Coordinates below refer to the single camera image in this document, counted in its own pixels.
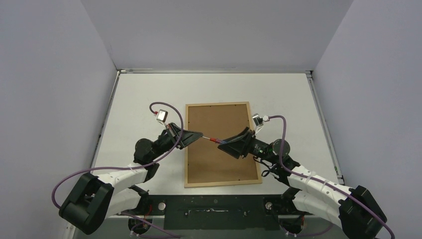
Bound wooden picture frame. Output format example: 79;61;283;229
184;102;262;188

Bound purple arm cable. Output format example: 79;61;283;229
51;102;184;239
267;115;396;239

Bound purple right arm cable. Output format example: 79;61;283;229
267;115;396;239

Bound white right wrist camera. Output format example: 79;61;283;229
252;114;269;129

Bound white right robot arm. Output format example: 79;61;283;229
218;127;387;239

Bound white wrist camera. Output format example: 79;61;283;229
155;110;168;123
252;114;269;129

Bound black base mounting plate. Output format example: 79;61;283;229
128;195;304;231

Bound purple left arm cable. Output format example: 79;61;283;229
51;102;184;239

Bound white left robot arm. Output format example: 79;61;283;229
59;123;203;235

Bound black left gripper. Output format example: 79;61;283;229
150;122;203;161

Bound blue red screwdriver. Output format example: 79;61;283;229
202;136;227;144

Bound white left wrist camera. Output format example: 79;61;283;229
155;110;168;123

